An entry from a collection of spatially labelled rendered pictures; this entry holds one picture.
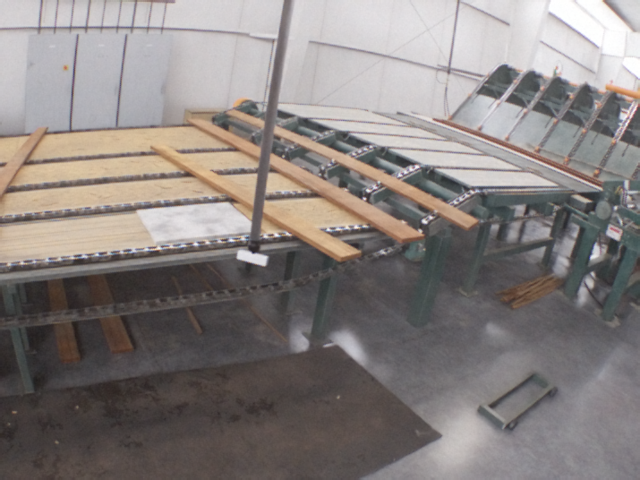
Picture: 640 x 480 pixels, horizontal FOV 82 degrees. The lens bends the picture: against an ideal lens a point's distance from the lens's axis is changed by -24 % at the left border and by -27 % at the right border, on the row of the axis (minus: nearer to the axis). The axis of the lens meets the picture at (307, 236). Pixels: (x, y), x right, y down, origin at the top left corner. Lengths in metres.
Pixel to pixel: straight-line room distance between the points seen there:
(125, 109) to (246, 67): 2.57
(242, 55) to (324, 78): 1.94
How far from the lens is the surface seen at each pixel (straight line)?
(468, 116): 8.82
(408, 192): 3.53
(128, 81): 7.61
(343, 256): 2.34
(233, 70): 8.85
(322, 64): 9.78
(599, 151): 7.67
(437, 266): 3.41
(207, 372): 2.82
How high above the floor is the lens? 1.81
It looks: 22 degrees down
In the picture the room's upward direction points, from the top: 9 degrees clockwise
